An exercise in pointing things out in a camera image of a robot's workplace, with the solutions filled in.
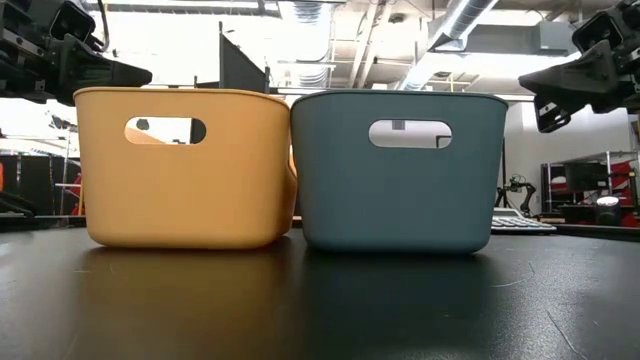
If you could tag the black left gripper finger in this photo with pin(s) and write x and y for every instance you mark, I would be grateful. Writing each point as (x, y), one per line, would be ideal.
(95, 75)

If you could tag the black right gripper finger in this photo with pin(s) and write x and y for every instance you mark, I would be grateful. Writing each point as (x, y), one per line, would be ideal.
(580, 75)
(552, 117)

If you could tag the yellow plastic bin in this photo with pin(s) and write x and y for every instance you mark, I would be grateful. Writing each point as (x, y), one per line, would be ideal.
(185, 200)

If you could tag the blue plastic bin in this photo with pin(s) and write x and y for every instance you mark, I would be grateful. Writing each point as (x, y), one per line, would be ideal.
(400, 200)

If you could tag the small black background robot arm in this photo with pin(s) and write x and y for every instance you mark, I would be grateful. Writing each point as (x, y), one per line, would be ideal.
(525, 192)

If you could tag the shelf with red bins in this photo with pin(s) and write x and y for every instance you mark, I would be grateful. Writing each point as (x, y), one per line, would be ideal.
(585, 175)

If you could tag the white desk calculator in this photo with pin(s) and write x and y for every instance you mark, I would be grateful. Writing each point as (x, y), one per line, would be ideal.
(520, 223)

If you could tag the red slanted panel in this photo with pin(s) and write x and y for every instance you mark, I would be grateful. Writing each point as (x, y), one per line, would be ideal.
(79, 202)

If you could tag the black partition panel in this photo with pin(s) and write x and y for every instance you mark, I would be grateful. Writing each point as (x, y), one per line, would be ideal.
(240, 70)

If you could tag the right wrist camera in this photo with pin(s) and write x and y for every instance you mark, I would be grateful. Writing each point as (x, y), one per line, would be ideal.
(597, 32)

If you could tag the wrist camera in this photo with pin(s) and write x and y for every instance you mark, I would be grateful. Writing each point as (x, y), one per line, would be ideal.
(72, 20)
(597, 32)

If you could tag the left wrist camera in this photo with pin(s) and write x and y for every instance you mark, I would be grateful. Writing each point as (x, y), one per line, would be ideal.
(72, 20)

